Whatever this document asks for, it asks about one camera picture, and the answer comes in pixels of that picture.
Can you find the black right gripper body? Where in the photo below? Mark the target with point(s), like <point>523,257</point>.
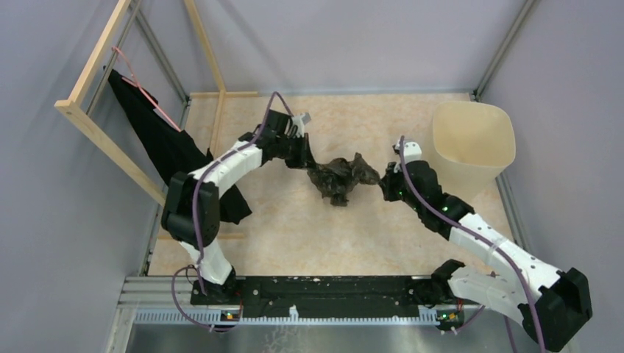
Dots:
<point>394,189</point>

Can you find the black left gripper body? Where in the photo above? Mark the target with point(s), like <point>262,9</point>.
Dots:
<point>292,149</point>

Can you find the dark translucent trash bag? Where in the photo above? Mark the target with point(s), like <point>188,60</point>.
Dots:
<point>337,178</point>

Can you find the beige plastic trash bin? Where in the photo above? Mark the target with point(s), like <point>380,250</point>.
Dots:
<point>468,144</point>

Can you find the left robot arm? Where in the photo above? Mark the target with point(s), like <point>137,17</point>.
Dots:
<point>192,212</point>

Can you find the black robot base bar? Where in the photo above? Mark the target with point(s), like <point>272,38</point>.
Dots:
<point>326,297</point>

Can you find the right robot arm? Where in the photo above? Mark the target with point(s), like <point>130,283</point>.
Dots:
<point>550,304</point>

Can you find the black hanging shirt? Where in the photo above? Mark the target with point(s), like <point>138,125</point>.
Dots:
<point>169,151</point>

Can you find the pink clothes hanger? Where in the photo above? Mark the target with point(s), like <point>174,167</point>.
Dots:
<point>137,84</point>

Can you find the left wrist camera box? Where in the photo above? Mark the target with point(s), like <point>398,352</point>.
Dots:
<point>300,120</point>

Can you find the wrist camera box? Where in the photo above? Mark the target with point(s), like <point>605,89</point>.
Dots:
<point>411,150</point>
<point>300,120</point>

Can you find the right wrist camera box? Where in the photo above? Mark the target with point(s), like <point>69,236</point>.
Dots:
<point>411,150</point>

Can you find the aluminium frame rail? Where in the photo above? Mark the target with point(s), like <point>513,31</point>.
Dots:
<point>166,300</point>

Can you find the wooden clothes rack frame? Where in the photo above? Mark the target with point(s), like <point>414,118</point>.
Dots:
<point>92,81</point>

